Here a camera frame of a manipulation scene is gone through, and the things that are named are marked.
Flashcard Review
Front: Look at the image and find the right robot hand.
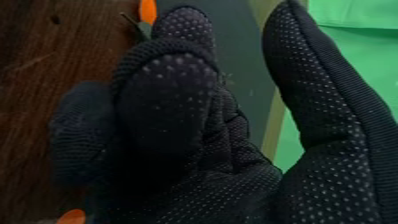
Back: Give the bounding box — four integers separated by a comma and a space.
48, 0, 398, 224

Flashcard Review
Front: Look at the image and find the green sprig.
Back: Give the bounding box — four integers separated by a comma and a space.
119, 11, 154, 44

